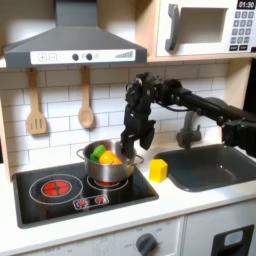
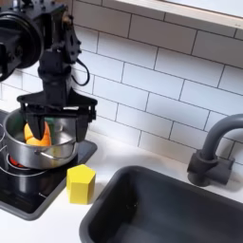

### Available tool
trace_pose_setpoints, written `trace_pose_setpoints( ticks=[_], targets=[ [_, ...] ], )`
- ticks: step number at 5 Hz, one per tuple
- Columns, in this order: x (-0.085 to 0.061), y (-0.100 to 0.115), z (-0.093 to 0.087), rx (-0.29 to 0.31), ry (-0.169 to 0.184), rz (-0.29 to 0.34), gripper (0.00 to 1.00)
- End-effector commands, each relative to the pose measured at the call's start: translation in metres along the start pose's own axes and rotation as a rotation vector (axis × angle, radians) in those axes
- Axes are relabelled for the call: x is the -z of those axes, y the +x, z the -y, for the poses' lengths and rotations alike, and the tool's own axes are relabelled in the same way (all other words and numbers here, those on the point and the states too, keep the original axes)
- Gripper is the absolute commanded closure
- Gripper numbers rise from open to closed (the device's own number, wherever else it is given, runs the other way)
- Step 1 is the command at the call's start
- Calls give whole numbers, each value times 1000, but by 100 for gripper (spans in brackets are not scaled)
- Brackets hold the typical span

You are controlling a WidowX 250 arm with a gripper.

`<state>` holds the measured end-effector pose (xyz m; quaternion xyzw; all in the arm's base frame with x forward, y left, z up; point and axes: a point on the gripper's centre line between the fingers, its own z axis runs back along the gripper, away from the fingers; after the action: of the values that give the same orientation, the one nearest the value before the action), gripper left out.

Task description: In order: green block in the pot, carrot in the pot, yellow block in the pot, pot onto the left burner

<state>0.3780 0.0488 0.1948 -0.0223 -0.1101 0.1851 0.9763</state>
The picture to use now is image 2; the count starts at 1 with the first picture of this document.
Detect black stove top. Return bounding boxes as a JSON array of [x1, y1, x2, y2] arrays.
[[0, 108, 99, 221]]

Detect steel pot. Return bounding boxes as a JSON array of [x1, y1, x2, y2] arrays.
[[2, 107, 81, 170]]

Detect wooden shelf board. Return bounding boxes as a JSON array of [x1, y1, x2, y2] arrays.
[[103, 0, 243, 30]]

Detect dark grey sink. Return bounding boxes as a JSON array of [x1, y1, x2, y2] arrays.
[[79, 165, 243, 243]]

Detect yellow block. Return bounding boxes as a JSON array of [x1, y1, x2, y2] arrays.
[[65, 163, 97, 205]]

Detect thin black cable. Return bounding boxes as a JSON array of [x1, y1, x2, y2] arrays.
[[71, 58, 91, 87]]

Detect orange toy carrot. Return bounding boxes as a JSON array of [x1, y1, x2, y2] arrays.
[[24, 118, 57, 147]]

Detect dark grey tap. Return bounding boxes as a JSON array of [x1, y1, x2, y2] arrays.
[[186, 113, 243, 188]]

